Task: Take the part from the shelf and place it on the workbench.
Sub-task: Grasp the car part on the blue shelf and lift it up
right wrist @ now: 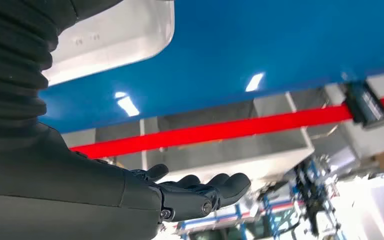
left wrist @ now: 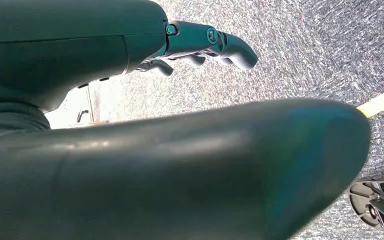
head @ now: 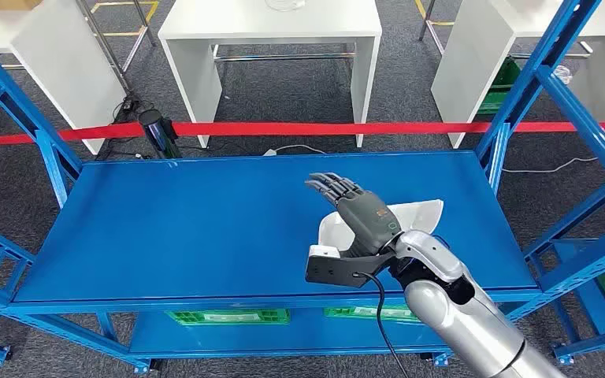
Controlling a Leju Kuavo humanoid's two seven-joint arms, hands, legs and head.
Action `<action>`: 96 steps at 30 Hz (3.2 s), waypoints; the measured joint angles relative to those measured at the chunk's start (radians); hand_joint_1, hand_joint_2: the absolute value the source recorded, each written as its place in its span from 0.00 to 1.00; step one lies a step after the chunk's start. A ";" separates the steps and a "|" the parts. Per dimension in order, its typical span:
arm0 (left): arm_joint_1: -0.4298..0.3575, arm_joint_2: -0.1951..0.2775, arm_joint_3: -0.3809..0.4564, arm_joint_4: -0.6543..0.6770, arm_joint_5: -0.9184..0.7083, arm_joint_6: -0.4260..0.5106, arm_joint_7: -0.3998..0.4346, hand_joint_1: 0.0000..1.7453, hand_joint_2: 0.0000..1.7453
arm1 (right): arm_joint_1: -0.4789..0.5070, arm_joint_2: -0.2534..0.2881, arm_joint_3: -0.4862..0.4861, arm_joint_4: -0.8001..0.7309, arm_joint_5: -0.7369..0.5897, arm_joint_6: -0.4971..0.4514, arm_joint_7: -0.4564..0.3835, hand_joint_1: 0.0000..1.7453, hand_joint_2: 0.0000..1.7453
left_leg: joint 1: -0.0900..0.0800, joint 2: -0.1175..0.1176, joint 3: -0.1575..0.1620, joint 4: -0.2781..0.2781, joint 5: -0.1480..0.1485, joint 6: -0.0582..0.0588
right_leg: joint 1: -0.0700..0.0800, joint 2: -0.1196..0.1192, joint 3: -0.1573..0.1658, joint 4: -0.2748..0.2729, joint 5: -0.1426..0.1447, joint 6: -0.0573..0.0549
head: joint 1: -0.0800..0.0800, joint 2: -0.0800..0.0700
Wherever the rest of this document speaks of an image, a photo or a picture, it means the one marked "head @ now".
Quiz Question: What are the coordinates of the white cable with plug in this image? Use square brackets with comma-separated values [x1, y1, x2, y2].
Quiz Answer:
[262, 143, 328, 158]

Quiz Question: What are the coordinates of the black barrier post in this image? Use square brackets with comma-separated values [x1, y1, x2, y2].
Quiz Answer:
[138, 108, 184, 160]

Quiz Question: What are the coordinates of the white floor cable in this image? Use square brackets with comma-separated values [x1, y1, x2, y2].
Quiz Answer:
[500, 154, 601, 174]

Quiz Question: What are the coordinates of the red barrier tape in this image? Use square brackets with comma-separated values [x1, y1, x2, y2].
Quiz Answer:
[0, 121, 605, 147]

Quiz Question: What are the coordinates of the steel table frame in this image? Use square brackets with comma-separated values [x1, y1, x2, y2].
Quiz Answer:
[75, 0, 158, 95]

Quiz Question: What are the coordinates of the white panel table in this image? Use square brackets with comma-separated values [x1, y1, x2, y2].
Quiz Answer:
[157, 0, 383, 149]
[430, 0, 605, 150]
[0, 0, 128, 156]

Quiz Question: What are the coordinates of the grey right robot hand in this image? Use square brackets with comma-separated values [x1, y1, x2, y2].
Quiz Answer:
[305, 172, 403, 259]

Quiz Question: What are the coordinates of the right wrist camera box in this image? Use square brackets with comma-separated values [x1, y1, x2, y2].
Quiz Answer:
[305, 245, 398, 289]

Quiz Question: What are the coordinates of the brown cardboard box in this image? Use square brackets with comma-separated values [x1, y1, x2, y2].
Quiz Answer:
[0, 0, 43, 12]

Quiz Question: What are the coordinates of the white plastic shell part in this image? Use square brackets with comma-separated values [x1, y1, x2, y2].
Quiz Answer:
[317, 198, 444, 249]

